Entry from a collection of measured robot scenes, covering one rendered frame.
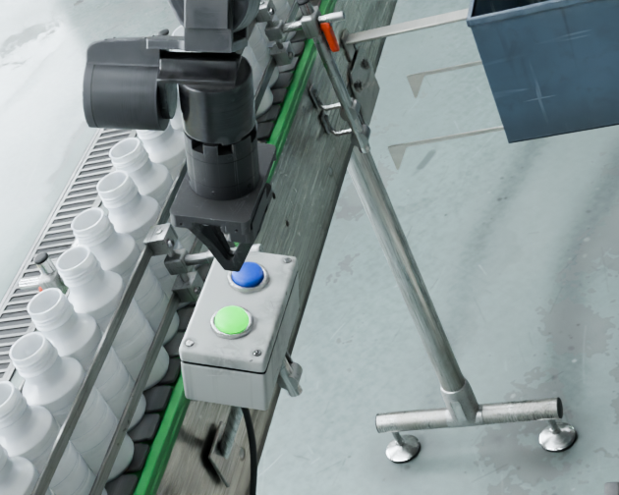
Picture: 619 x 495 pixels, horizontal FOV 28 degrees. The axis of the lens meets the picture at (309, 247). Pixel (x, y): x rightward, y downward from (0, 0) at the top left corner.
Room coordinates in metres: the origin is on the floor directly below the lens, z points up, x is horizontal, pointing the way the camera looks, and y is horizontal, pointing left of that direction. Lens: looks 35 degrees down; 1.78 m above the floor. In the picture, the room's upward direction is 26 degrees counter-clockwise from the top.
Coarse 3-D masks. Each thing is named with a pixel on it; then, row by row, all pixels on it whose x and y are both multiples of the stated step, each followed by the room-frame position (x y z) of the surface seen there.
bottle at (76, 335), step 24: (48, 312) 0.96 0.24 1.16; (72, 312) 0.97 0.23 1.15; (48, 336) 0.96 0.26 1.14; (72, 336) 0.96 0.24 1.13; (96, 336) 0.96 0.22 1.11; (120, 360) 0.98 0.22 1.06; (96, 384) 0.95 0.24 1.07; (120, 384) 0.95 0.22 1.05; (120, 408) 0.95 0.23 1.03; (144, 408) 0.96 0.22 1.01
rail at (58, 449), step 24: (264, 72) 1.44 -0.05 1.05; (168, 216) 1.12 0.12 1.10; (144, 264) 1.05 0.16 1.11; (120, 312) 0.99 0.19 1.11; (168, 312) 1.04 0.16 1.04; (96, 360) 0.93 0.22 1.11; (144, 360) 0.98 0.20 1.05; (24, 384) 0.94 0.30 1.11; (144, 384) 0.96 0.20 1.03; (72, 408) 0.88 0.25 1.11; (72, 432) 0.86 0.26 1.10; (120, 432) 0.90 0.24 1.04; (48, 456) 0.83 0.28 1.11; (48, 480) 0.81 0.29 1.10; (96, 480) 0.85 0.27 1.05
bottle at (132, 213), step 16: (112, 176) 1.14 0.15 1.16; (128, 176) 1.12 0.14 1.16; (112, 192) 1.11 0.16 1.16; (128, 192) 1.11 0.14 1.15; (112, 208) 1.11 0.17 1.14; (128, 208) 1.11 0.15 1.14; (144, 208) 1.11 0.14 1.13; (160, 208) 1.13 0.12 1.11; (128, 224) 1.10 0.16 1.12; (144, 224) 1.10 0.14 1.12; (160, 256) 1.10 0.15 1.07; (160, 272) 1.10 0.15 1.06
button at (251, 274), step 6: (246, 264) 0.95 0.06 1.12; (252, 264) 0.95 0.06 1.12; (258, 264) 0.95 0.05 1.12; (240, 270) 0.94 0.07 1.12; (246, 270) 0.94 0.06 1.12; (252, 270) 0.94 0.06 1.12; (258, 270) 0.94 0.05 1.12; (234, 276) 0.94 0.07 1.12; (240, 276) 0.94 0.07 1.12; (246, 276) 0.94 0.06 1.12; (252, 276) 0.93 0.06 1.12; (258, 276) 0.93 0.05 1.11; (234, 282) 0.94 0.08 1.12; (240, 282) 0.93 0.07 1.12; (246, 282) 0.93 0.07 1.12; (252, 282) 0.93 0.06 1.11; (258, 282) 0.93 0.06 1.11
